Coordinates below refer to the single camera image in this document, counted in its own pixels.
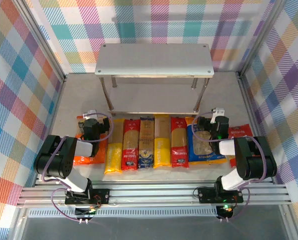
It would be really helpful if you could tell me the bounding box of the red short pasta bag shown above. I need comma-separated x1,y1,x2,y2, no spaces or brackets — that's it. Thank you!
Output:
227,124,254,168

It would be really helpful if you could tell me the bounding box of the orange short pasta bag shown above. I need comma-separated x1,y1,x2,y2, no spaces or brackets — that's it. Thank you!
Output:
73,115,108,166

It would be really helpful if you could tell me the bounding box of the blue short pasta bag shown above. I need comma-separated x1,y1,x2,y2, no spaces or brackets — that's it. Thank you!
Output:
185,116,228,166

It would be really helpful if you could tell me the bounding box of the yellow clear-top spaghetti bag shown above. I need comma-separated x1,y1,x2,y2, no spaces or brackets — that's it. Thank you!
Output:
104,118,126,175

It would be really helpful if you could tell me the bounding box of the red spaghetti bag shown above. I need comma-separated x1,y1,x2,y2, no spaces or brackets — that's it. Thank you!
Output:
170,116,190,169
120,119,141,171

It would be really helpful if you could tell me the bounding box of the brown and blue spaghetti bag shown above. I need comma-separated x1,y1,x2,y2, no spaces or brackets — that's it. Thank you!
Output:
138,117,156,170

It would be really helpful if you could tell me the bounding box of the yellow spaghetti pack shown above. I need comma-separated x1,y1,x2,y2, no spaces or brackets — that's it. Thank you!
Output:
153,114,172,169

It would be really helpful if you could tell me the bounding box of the two-tier metal shelf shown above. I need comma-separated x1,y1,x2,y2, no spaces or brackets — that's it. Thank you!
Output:
94,43,215,116

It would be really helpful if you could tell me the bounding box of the small black circuit board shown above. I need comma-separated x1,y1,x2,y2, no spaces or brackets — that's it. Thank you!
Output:
217,204,235,223
74,205,97,224

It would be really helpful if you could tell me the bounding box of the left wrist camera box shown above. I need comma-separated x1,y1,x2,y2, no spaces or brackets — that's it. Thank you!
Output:
82,110,98,120

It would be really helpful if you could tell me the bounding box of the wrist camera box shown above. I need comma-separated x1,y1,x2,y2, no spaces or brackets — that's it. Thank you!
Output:
82,110,98,120
211,107,225,124

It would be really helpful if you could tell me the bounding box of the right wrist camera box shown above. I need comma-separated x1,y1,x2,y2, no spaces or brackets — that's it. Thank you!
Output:
211,107,225,124

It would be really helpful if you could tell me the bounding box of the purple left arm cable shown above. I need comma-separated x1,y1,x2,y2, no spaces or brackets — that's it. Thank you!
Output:
41,112,114,223

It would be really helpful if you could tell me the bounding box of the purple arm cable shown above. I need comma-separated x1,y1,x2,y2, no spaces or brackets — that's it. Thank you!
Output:
191,111,267,223
41,112,114,223

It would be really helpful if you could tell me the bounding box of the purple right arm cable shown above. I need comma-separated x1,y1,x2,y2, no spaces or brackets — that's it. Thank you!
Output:
191,111,267,223

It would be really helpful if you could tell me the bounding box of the aluminium side rail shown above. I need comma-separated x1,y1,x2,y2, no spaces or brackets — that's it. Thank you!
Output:
32,74,68,187
236,72,277,186

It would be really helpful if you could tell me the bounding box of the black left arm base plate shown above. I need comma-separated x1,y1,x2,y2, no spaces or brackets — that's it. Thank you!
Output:
64,188,111,206

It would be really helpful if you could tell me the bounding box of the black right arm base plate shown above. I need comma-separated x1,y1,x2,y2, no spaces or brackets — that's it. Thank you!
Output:
197,186,244,204

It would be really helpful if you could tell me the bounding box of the aluminium mounting rail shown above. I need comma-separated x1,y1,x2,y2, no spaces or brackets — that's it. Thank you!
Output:
16,183,293,208

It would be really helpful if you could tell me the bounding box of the aluminium frame post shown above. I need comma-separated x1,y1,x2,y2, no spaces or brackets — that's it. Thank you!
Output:
238,0,287,77
13,0,67,84

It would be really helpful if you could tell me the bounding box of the grey slotted cable duct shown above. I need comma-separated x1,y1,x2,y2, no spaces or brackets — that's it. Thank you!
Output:
26,207,221,218

